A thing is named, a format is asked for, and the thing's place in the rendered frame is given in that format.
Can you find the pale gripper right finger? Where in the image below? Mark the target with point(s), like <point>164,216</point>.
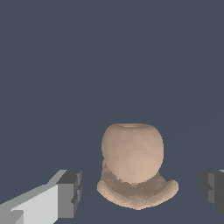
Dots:
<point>215,186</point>

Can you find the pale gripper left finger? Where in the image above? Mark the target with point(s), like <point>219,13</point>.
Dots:
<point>49,201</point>

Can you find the beige round object with base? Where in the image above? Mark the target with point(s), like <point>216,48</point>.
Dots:
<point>132,154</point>

